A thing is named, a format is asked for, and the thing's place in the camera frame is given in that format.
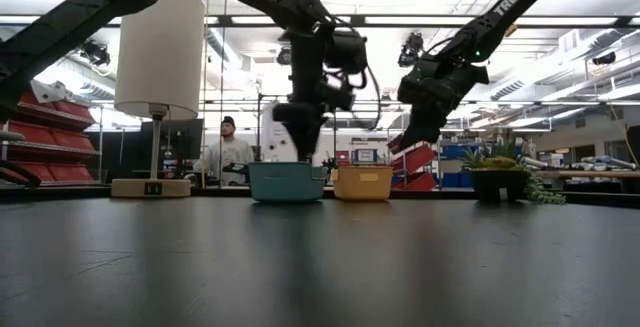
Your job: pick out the tilted red bin rack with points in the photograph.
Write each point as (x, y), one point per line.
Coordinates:
(415, 159)

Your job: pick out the red bin shelving rack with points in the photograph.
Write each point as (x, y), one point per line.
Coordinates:
(50, 137)

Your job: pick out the teal plastic bin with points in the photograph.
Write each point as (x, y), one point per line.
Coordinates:
(287, 183)

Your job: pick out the blue framed sign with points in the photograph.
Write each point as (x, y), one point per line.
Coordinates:
(365, 155)

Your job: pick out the wooden desk with grey legs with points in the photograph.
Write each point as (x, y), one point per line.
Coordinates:
(590, 172)

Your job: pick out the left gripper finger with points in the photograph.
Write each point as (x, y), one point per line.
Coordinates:
(300, 144)
(312, 144)

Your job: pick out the black room monitor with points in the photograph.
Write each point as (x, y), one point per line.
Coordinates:
(175, 139)

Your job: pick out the black chair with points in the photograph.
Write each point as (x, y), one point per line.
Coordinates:
(20, 174)

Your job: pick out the white shade table lamp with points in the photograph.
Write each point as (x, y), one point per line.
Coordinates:
(159, 52)

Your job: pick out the person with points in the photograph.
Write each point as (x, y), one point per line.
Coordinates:
(227, 154)

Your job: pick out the succulent plant in black pot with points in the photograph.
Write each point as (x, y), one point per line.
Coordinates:
(500, 182)

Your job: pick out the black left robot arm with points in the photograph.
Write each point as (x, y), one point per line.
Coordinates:
(285, 2)

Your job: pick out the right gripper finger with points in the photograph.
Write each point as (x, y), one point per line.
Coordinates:
(417, 132)

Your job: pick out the white machine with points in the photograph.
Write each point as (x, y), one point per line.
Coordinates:
(277, 139)

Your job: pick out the black ceiling camera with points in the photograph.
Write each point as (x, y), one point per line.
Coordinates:
(411, 49)
(95, 53)

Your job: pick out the yellow plastic bin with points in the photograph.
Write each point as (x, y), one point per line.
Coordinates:
(362, 184)

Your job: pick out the blue storage bins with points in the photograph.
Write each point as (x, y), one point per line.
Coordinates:
(460, 179)

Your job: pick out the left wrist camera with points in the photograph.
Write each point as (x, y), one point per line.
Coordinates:
(337, 96)

